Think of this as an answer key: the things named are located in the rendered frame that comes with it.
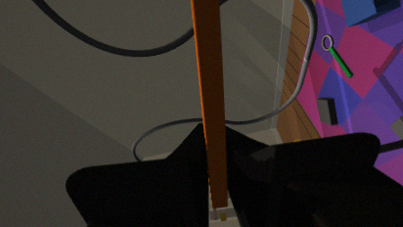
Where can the blue rectangular block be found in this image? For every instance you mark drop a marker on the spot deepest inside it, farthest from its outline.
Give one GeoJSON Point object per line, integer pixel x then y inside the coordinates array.
{"type": "Point", "coordinates": [362, 11]}

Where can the green flat bar with grey loop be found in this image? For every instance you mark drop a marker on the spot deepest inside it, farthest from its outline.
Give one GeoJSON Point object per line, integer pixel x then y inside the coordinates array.
{"type": "Point", "coordinates": [337, 57]}

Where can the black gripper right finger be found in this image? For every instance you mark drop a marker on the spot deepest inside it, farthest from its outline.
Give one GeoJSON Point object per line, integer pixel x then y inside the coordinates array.
{"type": "Point", "coordinates": [257, 172]}

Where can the grey rectangular block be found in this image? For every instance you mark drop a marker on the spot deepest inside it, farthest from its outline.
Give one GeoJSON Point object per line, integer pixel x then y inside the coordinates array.
{"type": "Point", "coordinates": [327, 110]}

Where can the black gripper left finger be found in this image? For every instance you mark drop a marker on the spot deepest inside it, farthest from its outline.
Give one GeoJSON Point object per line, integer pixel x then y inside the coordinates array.
{"type": "Point", "coordinates": [179, 182]}

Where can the orange handle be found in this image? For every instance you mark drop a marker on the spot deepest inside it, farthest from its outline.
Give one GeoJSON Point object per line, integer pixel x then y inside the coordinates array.
{"type": "Point", "coordinates": [208, 40]}

